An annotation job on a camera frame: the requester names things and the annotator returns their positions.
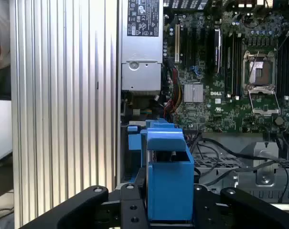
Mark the seated person's clothed body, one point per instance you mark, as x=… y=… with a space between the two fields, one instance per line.
x=1 y=19

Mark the thin metal locking lever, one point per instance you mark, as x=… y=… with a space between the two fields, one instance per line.
x=254 y=64

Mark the CPU socket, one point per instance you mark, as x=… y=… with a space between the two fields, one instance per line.
x=262 y=71

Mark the metal socket cover frame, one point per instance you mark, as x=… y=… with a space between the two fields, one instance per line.
x=266 y=112

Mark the white expansion slot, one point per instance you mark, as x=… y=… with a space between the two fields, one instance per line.
x=177 y=43

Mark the white desk panel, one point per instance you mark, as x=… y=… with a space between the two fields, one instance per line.
x=1 y=131

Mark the black expansion slot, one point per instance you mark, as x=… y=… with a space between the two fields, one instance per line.
x=186 y=47
x=217 y=47
x=203 y=47

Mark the open PC case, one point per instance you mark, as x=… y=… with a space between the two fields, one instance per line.
x=230 y=139

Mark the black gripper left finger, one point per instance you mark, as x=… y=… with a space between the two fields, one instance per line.
x=70 y=210

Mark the round coin battery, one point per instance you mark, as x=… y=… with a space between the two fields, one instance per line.
x=279 y=121

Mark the silver chipset heatsink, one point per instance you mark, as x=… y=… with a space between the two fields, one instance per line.
x=194 y=93

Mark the green motherboard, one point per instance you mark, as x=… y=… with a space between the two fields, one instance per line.
x=206 y=114

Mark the silver metal drive cage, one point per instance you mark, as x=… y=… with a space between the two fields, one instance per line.
x=266 y=179

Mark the silver power supply unit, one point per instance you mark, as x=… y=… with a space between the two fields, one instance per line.
x=142 y=74

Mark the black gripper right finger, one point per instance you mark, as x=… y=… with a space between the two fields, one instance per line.
x=254 y=212

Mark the black RAM slot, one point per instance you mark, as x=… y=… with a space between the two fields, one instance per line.
x=287 y=69
x=240 y=64
x=226 y=64
x=231 y=64
x=280 y=69
x=235 y=64

